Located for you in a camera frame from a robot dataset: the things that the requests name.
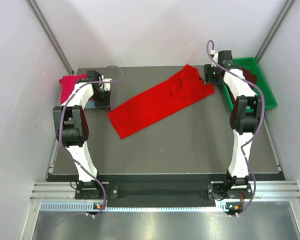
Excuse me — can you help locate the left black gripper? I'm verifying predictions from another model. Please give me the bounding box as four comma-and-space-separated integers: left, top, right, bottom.
91, 88, 112, 113

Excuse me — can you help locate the bright red t-shirt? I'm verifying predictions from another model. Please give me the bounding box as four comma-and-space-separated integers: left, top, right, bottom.
108, 64, 215, 139

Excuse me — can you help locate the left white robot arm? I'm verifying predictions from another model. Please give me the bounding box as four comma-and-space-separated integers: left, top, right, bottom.
52, 70, 111, 199

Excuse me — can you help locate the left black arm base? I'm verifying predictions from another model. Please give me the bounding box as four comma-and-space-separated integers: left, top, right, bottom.
74, 181, 119, 200

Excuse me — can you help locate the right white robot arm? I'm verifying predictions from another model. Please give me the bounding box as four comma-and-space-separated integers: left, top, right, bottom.
204, 49, 264, 198

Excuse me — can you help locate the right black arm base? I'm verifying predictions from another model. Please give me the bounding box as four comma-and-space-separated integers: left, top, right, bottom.
207, 181, 253, 201

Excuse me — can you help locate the folded grey-blue t-shirt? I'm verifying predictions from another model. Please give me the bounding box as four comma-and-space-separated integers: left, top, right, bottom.
53, 99, 96, 111

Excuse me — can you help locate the dark red t-shirt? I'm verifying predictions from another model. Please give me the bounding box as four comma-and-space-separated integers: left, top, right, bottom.
223, 68, 257, 104

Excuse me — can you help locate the green plastic bin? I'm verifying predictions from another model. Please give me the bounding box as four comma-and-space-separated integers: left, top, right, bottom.
233, 57, 278, 110

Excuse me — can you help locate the folded pink t-shirt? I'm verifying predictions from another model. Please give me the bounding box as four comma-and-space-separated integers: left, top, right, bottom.
59, 73, 87, 104

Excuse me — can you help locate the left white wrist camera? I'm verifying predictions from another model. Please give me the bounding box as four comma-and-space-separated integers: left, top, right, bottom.
99, 78, 112, 92

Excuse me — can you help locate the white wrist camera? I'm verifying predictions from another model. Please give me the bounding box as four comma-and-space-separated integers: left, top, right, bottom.
210, 49, 219, 67
99, 78, 112, 92

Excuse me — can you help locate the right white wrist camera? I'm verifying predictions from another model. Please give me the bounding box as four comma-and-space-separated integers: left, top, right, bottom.
210, 49, 219, 67

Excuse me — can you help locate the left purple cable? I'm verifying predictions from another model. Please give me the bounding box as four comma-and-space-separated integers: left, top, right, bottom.
58, 65, 125, 218

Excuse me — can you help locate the purple cable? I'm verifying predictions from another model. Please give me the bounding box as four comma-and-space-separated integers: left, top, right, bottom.
205, 39, 267, 218
58, 65, 125, 218

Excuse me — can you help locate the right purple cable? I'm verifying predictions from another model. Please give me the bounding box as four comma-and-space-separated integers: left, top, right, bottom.
205, 39, 267, 218

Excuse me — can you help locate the right corner aluminium post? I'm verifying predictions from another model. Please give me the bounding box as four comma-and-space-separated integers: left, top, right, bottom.
255, 0, 296, 63

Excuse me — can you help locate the corner aluminium post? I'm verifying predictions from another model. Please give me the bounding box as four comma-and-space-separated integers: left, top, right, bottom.
25, 0, 74, 75
255, 0, 296, 63

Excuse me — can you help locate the aluminium frame rail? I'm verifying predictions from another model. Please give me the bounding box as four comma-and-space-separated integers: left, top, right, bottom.
30, 181, 300, 202

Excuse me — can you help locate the left corner aluminium post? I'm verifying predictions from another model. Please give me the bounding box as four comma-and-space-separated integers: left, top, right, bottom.
25, 0, 74, 75

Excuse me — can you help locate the slotted cable duct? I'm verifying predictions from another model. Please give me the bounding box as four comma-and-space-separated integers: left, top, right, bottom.
40, 202, 229, 213

